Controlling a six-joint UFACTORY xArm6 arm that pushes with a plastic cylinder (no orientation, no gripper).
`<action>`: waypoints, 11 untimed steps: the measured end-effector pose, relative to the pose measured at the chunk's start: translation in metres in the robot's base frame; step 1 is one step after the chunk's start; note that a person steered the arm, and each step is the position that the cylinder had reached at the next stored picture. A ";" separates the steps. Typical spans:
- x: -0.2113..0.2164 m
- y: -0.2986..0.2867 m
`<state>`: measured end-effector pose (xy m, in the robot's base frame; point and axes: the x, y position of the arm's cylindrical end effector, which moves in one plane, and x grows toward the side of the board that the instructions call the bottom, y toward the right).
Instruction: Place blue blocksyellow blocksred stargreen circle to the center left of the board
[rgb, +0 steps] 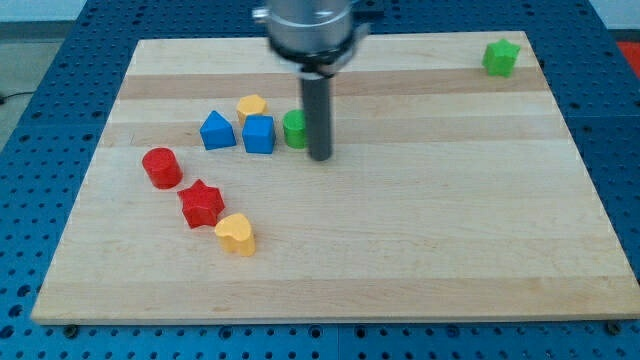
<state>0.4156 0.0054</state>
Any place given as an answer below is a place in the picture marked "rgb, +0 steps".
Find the green cylinder block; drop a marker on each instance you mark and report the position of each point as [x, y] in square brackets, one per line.
[294, 127]

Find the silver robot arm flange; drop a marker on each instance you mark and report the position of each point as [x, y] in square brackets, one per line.
[315, 38]

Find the wooden board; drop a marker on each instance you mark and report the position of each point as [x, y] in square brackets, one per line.
[451, 195]

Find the blue cube block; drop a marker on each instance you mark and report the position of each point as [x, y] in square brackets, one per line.
[259, 134]

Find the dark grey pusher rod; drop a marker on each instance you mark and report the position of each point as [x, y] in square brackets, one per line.
[316, 103]

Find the yellow heart block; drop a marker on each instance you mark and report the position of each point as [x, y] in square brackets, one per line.
[235, 234]

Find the yellow hexagon block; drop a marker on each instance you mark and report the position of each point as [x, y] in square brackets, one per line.
[250, 105]

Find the blue pentagon block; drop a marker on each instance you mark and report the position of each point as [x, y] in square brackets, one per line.
[217, 132]

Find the red star block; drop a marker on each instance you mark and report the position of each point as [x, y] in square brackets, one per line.
[201, 204]

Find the red cylinder block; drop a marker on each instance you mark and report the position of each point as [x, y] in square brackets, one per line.
[162, 168]

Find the green star block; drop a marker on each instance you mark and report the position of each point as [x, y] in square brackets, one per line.
[500, 57]

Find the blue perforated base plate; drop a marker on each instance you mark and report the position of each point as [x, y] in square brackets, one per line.
[45, 159]

